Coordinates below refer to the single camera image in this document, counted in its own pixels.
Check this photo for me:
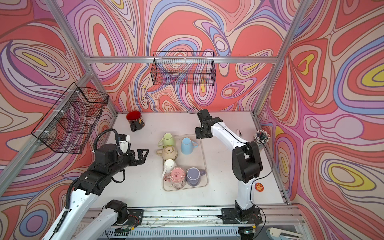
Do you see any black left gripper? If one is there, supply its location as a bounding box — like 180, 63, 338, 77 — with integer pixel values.
106, 148, 149, 178

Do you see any light blue mug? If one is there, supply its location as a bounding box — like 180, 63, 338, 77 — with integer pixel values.
181, 138, 199, 155

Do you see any black skull mug red inside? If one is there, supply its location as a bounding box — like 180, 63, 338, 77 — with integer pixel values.
126, 111, 145, 132

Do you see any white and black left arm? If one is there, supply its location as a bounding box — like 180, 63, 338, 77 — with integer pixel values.
43, 129, 149, 240

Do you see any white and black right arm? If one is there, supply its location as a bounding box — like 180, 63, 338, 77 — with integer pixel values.
195, 109, 263, 225

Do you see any white small mug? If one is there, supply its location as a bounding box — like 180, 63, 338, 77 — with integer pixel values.
162, 159, 177, 178

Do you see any cream speckled round mug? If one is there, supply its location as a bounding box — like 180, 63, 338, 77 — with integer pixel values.
156, 145, 178, 161

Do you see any light green mug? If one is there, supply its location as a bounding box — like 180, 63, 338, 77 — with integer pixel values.
158, 133, 176, 148

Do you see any pink patterned mug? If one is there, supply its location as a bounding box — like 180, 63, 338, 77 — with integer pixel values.
163, 167, 186, 190

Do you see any purple mug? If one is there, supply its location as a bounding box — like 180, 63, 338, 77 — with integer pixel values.
186, 167, 206, 187

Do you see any beige plastic tray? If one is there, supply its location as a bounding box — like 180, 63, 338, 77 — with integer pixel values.
162, 134, 209, 192

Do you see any small white pink object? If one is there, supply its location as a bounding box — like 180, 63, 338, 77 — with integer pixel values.
236, 130, 242, 138

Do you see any pen holder with pens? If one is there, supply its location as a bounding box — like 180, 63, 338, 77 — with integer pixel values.
254, 130, 271, 145

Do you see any red round sticker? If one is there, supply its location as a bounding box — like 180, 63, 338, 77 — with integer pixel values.
254, 183, 264, 192

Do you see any white device bottom right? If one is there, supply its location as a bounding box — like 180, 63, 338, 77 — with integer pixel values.
267, 227, 303, 240

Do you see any black wire basket back wall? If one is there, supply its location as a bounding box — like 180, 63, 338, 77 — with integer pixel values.
151, 51, 216, 86

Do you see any black wire basket wall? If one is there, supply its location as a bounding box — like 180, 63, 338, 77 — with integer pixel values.
31, 83, 109, 154
151, 51, 216, 86

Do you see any black wire basket left wall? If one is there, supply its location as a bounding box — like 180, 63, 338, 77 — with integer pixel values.
31, 83, 109, 154

